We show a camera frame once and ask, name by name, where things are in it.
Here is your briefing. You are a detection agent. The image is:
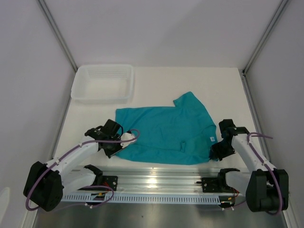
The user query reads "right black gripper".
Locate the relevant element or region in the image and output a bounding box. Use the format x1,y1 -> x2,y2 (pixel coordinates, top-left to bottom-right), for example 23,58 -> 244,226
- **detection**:
209,140 -> 235,161

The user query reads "teal t-shirt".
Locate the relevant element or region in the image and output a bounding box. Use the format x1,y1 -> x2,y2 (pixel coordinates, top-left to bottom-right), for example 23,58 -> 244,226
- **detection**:
115,92 -> 217,165

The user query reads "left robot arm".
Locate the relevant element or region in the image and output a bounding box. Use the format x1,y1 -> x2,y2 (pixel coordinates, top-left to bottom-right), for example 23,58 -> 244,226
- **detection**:
23,119 -> 136,211

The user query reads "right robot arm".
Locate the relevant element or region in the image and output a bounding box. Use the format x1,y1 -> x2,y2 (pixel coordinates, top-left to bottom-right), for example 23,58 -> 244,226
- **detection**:
210,119 -> 289,215

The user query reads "white plastic basket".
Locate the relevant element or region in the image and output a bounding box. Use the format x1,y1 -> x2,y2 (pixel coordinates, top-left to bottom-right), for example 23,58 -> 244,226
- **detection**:
71,64 -> 134,104

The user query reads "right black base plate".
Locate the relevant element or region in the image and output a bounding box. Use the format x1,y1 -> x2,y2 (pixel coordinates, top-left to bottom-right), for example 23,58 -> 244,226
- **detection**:
195,177 -> 239,193

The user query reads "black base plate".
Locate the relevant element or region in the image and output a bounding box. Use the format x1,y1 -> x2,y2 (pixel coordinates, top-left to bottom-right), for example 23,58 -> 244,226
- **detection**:
195,177 -> 239,193
93,176 -> 118,191

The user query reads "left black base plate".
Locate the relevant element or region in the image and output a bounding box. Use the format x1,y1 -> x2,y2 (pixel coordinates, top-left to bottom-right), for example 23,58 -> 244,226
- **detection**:
93,176 -> 118,191

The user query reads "aluminium mounting rail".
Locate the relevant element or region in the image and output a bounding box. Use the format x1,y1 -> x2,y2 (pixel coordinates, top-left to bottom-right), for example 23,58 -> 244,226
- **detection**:
59,166 -> 250,197

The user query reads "white slotted cable duct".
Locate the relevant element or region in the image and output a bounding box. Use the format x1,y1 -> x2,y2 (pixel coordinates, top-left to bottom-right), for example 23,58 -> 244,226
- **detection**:
61,192 -> 221,205

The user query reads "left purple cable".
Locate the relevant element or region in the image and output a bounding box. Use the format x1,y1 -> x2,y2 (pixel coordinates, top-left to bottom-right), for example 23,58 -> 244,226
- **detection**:
25,129 -> 141,211

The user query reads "left aluminium frame post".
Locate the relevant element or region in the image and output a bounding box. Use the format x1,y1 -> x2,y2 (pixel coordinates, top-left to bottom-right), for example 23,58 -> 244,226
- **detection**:
36,0 -> 78,73

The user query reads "aluminium frame post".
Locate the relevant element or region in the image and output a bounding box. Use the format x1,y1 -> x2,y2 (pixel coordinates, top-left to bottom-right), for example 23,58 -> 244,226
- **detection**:
36,0 -> 78,73
242,0 -> 291,73

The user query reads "right aluminium frame post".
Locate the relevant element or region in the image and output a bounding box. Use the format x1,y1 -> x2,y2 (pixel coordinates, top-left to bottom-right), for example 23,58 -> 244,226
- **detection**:
242,0 -> 291,73

